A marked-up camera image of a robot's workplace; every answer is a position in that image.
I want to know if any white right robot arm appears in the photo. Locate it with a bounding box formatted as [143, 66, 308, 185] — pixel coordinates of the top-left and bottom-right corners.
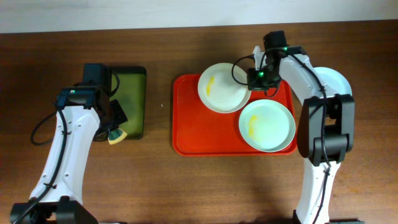
[247, 30, 355, 223]

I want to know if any cream white plate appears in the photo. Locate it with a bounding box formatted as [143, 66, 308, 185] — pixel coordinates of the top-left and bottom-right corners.
[197, 63, 251, 113]

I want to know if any light green plate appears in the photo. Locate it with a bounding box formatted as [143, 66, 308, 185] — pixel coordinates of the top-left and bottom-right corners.
[238, 100, 296, 152]

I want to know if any green yellow sponge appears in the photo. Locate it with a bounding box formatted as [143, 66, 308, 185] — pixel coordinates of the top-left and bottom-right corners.
[108, 128, 127, 145]

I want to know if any black tray with green liquid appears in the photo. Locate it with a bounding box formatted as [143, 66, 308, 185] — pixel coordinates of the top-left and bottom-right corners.
[110, 66, 147, 140]

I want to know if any light blue plate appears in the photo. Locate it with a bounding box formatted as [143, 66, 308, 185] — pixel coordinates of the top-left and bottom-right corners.
[315, 67, 353, 98]

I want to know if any red plastic tray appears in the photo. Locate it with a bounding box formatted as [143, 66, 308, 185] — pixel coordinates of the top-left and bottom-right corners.
[172, 73, 298, 157]

